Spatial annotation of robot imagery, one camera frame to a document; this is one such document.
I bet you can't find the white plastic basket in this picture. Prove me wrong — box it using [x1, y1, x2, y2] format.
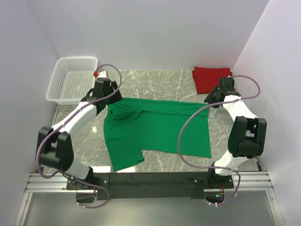
[46, 56, 98, 105]

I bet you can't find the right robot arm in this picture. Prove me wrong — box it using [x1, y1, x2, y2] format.
[205, 77, 267, 188]

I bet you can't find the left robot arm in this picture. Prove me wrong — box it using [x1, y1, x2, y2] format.
[35, 77, 122, 189]

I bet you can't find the black base beam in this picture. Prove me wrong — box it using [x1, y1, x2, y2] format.
[65, 171, 234, 201]

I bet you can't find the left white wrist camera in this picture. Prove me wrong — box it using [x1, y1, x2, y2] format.
[94, 71, 109, 79]

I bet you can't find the folded red t-shirt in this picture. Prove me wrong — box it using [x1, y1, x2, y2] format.
[192, 66, 232, 94]

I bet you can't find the green t-shirt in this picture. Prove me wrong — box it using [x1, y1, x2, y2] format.
[103, 98, 212, 171]

